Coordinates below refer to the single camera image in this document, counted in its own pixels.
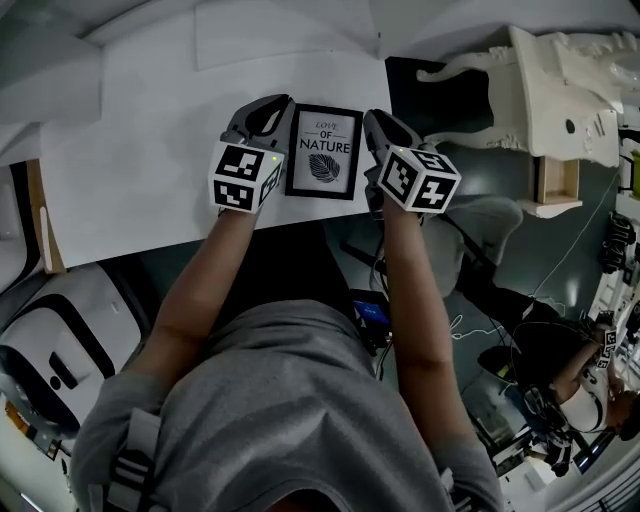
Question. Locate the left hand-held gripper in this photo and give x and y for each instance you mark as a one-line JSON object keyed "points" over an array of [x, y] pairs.
{"points": [[240, 175]]}

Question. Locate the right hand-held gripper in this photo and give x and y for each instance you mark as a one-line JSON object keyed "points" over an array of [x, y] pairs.
{"points": [[420, 180]]}

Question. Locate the black framed nature picture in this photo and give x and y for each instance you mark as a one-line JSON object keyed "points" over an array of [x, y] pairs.
{"points": [[325, 150]]}

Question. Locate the person's left forearm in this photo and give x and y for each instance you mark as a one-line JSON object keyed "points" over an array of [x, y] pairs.
{"points": [[200, 290]]}

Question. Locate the person's right forearm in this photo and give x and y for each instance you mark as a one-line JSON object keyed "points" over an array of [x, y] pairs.
{"points": [[415, 300]]}

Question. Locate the person's black trousers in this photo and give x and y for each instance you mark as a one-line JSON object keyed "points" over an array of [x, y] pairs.
{"points": [[300, 270]]}

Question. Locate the cream ornate dressing table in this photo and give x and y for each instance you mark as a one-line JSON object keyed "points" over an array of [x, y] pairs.
{"points": [[550, 100]]}

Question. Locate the black device with blue screen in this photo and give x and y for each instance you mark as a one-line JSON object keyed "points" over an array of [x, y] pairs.
{"points": [[370, 312]]}

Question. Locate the brown cardboard box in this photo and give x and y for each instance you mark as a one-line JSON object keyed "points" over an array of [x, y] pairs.
{"points": [[42, 210]]}

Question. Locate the green box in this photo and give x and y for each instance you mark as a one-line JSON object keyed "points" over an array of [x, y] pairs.
{"points": [[636, 170]]}

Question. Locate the person's grey t-shirt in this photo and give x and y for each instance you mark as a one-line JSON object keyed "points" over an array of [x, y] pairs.
{"points": [[280, 425]]}

